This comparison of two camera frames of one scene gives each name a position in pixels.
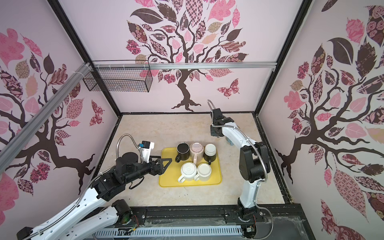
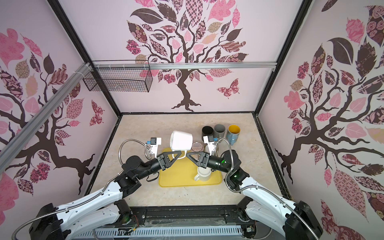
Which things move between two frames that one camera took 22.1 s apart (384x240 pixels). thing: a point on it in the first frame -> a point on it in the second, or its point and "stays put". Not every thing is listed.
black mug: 183,150 -> 207,130
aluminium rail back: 179,65 stays put
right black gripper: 212,131 -> 205,159
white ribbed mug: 189,172 -> 181,141
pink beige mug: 197,150 stays put
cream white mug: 204,172 stays put
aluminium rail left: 16,145 stays put
